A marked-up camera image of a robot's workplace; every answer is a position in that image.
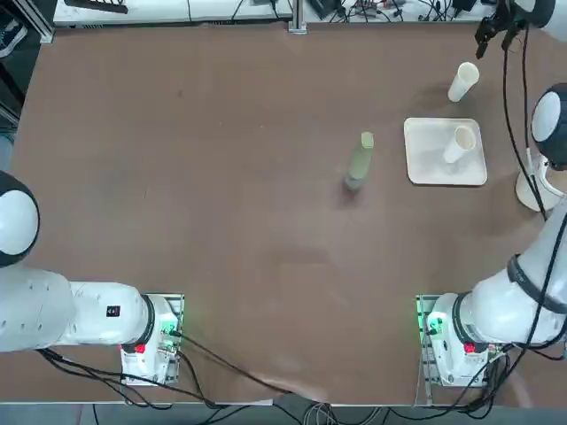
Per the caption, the green clear plastic bottle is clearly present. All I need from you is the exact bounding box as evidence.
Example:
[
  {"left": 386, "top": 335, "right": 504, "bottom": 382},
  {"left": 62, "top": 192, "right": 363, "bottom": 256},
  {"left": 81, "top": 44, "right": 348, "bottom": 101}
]
[{"left": 343, "top": 131, "right": 376, "bottom": 192}]

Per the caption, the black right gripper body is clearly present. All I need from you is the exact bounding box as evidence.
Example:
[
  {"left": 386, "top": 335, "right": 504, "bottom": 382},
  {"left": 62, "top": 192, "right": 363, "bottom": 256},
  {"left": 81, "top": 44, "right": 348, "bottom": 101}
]
[{"left": 489, "top": 0, "right": 528, "bottom": 27}]

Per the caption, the black ribbed power strip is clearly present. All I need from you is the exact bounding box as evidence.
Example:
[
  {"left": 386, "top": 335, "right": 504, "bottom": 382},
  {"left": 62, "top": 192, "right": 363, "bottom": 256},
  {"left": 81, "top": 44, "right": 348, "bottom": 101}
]
[{"left": 65, "top": 0, "right": 129, "bottom": 14}]

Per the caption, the white disposable paper cup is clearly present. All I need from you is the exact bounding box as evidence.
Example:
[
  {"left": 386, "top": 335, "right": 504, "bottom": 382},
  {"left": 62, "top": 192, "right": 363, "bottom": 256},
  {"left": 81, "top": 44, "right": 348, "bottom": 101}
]
[
  {"left": 447, "top": 61, "right": 481, "bottom": 103},
  {"left": 442, "top": 126, "right": 478, "bottom": 164}
]

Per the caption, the aluminium frame post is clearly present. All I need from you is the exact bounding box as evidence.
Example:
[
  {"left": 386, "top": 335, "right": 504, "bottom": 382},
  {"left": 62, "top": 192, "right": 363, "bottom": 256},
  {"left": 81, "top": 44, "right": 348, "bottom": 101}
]
[{"left": 287, "top": 0, "right": 307, "bottom": 35}]

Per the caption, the white rectangular mat tray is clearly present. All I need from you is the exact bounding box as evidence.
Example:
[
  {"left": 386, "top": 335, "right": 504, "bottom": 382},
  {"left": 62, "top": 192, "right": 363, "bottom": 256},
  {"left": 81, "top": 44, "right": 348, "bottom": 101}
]
[{"left": 403, "top": 117, "right": 488, "bottom": 187}]

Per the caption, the dark sneaker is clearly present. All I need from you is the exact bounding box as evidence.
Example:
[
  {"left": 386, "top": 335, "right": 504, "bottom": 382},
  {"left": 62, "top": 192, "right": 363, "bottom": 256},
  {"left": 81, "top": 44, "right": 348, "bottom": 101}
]
[{"left": 0, "top": 21, "right": 28, "bottom": 58}]

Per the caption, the aluminium frame rail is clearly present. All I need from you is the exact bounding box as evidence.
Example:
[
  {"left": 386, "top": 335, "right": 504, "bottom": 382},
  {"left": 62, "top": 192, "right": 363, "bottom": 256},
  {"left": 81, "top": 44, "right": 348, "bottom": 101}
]
[{"left": 8, "top": 0, "right": 57, "bottom": 44}]

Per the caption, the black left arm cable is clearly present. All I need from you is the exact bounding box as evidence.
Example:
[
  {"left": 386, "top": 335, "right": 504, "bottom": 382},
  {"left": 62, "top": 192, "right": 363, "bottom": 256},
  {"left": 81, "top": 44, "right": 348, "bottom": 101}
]
[{"left": 170, "top": 327, "right": 291, "bottom": 396}]

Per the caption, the long black box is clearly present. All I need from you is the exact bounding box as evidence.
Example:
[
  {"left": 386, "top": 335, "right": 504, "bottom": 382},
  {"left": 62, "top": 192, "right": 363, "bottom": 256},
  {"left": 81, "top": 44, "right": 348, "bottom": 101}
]
[{"left": 307, "top": 0, "right": 346, "bottom": 19}]

